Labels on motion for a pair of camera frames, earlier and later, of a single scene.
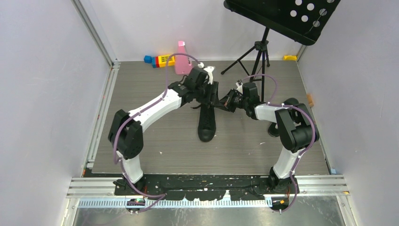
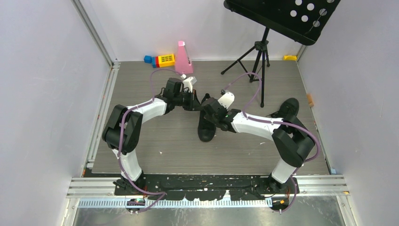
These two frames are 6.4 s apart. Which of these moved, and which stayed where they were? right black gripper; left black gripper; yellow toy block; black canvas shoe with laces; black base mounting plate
Moved: left black gripper; right black gripper
Stayed: black base mounting plate; yellow toy block; black canvas shoe with laces
